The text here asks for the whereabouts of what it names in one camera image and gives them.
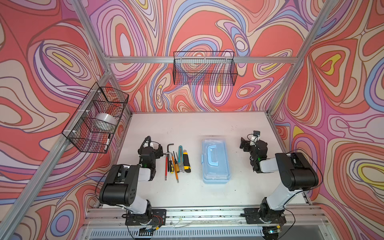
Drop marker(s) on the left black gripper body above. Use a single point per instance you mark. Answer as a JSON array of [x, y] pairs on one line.
[[147, 149]]

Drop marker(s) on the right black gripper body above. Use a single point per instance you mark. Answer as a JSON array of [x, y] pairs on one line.
[[250, 145]]

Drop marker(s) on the red handled hex key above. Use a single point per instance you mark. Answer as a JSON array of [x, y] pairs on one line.
[[166, 166]]

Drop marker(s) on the orange handled hex key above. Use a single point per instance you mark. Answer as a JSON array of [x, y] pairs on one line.
[[177, 177]]

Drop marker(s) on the teal utility knife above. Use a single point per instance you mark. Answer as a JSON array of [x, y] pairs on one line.
[[181, 159]]

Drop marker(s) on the blue plastic tool box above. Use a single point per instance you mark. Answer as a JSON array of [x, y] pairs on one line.
[[215, 162]]

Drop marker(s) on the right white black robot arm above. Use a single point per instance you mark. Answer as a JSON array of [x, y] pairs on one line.
[[296, 175]]

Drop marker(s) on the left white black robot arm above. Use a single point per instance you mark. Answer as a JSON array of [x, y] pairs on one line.
[[121, 185]]

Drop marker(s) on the black hex key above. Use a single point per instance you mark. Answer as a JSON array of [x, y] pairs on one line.
[[169, 152]]

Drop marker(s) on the black yellow screwdriver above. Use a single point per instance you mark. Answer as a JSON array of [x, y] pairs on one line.
[[171, 163]]

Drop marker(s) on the yellow black utility knife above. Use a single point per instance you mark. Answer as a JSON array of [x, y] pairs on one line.
[[186, 163]]

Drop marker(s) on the marker pen in basket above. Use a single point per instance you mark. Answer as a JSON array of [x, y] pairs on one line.
[[107, 142]]

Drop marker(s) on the grey tape roll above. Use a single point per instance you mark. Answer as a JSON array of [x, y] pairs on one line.
[[105, 122]]

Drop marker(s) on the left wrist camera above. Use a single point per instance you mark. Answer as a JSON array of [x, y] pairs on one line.
[[148, 144]]

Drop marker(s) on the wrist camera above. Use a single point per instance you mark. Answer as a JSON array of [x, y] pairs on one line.
[[148, 144], [255, 136]]

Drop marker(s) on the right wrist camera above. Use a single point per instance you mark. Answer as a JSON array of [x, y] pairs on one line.
[[255, 136]]

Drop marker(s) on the orange handled screwdriver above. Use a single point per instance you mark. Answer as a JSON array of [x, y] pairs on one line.
[[176, 165]]

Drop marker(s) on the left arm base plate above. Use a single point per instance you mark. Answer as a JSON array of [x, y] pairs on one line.
[[154, 218]]

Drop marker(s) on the black wire basket on left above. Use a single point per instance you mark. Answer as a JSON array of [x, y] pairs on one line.
[[80, 130]]

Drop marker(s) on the black wire basket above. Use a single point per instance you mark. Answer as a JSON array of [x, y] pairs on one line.
[[204, 68], [80, 130]]

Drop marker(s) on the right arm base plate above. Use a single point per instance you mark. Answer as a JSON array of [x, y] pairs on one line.
[[261, 216]]

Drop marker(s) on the aluminium front rail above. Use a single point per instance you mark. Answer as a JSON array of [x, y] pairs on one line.
[[221, 216]]

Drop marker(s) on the black wire basket at back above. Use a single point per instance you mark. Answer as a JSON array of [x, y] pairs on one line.
[[204, 68]]

